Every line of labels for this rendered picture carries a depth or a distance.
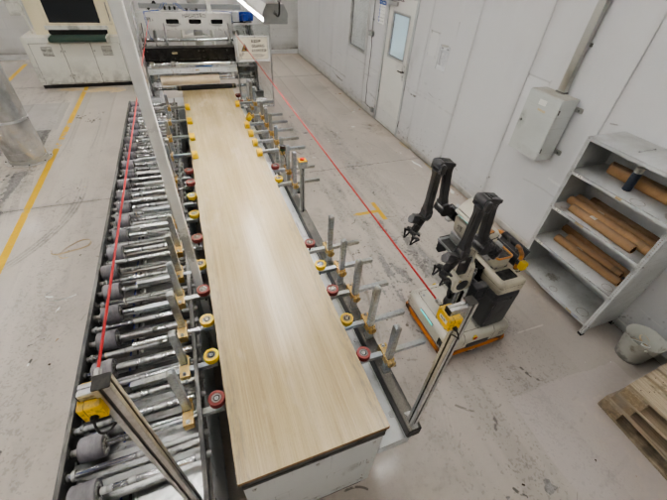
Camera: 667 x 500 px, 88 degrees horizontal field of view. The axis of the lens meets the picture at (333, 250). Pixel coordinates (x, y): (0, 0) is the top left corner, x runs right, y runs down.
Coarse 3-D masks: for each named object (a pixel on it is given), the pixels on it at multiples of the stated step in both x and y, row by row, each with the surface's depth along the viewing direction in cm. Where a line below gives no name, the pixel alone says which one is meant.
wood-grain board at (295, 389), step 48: (192, 96) 486; (192, 144) 374; (240, 144) 380; (240, 192) 307; (240, 240) 258; (288, 240) 261; (240, 288) 223; (288, 288) 225; (240, 336) 195; (288, 336) 197; (336, 336) 199; (240, 384) 174; (288, 384) 176; (336, 384) 177; (240, 432) 157; (288, 432) 159; (336, 432) 160; (240, 480) 143
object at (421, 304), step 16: (432, 288) 318; (448, 288) 318; (416, 304) 308; (432, 304) 303; (416, 320) 312; (432, 320) 291; (432, 336) 293; (464, 336) 279; (480, 336) 285; (496, 336) 300
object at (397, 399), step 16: (256, 128) 470; (272, 160) 403; (288, 192) 354; (304, 224) 314; (320, 240) 294; (320, 256) 283; (336, 272) 267; (384, 384) 201; (400, 400) 193; (400, 416) 188; (416, 432) 185
